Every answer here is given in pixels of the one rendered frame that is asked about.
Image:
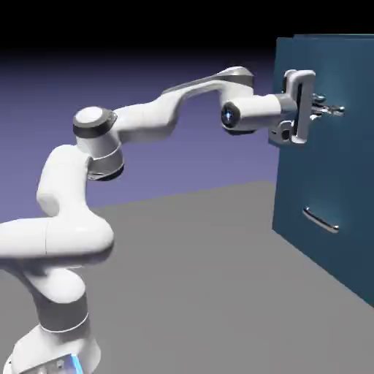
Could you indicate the teal cabinet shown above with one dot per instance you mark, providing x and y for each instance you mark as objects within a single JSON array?
[{"x": 344, "y": 175}]

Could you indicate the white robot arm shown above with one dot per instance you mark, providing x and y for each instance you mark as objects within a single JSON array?
[{"x": 70, "y": 236}]

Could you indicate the teal drawer front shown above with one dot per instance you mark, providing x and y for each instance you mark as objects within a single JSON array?
[
  {"x": 350, "y": 67},
  {"x": 353, "y": 257}
]

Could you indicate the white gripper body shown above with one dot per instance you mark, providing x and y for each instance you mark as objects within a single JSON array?
[{"x": 305, "y": 87}]

